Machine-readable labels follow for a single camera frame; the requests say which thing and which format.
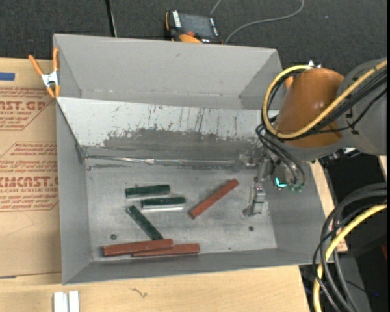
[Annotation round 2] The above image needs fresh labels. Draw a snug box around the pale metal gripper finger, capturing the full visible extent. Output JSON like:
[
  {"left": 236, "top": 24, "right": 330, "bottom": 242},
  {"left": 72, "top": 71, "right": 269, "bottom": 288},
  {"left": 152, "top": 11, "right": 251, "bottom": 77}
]
[
  {"left": 257, "top": 187, "right": 268, "bottom": 216},
  {"left": 242, "top": 183, "right": 261, "bottom": 217}
]

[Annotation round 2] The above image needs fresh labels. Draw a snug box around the red-brown flat block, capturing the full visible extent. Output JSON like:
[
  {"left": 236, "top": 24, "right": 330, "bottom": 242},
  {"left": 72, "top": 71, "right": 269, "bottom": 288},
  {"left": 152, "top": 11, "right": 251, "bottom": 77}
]
[
  {"left": 131, "top": 243, "right": 202, "bottom": 259},
  {"left": 188, "top": 178, "right": 241, "bottom": 220},
  {"left": 103, "top": 238, "right": 175, "bottom": 257}
]

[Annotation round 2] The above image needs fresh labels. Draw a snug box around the dark green flat block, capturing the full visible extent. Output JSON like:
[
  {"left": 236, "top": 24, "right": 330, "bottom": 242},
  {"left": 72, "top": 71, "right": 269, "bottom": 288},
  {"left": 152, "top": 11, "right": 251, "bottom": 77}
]
[
  {"left": 125, "top": 205, "right": 164, "bottom": 241},
  {"left": 140, "top": 196, "right": 187, "bottom": 211},
  {"left": 125, "top": 184, "right": 172, "bottom": 199}
]

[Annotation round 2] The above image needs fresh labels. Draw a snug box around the grey metal bin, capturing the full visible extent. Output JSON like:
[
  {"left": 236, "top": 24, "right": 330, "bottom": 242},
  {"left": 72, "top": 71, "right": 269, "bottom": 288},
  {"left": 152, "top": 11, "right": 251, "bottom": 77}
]
[{"left": 53, "top": 33, "right": 328, "bottom": 286}]

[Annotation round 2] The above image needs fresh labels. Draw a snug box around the brown cardboard board red print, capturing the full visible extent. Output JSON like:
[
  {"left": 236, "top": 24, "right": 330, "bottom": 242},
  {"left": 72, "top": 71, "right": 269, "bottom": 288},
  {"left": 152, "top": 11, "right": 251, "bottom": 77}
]
[{"left": 0, "top": 56, "right": 63, "bottom": 281}]

